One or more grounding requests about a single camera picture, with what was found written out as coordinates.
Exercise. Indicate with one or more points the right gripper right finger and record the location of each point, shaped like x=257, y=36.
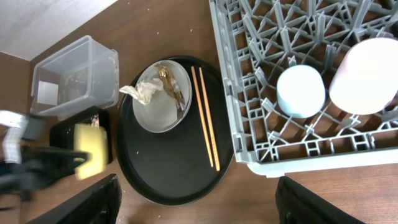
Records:
x=297, y=204

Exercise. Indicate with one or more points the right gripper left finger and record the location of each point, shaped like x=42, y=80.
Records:
x=99, y=203

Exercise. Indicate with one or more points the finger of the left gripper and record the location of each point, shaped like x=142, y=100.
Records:
x=44, y=166

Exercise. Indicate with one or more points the yellow bowl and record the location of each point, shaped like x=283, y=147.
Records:
x=93, y=141

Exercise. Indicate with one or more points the grey plate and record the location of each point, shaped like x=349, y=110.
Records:
x=161, y=114

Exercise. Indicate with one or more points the blue cup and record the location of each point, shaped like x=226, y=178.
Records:
x=300, y=91

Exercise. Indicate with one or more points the white tissue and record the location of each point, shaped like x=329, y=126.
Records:
x=143, y=90

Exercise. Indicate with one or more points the gold foil wrapper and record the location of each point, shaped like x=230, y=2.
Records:
x=170, y=85

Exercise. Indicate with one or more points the pink cup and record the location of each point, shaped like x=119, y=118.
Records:
x=366, y=80

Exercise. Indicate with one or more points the wooden chopstick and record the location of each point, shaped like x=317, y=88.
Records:
x=210, y=124
x=202, y=116

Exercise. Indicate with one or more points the food scraps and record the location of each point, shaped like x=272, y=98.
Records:
x=95, y=121

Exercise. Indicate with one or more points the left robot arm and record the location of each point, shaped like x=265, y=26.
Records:
x=19, y=127

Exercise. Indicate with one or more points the grey dishwasher rack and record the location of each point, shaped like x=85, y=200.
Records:
x=257, y=40

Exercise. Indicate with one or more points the black rectangular tray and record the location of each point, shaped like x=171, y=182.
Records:
x=62, y=134

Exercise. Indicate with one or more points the round black serving tray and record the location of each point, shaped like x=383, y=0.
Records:
x=173, y=168

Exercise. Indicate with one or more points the clear plastic bin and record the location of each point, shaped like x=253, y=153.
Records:
x=81, y=75

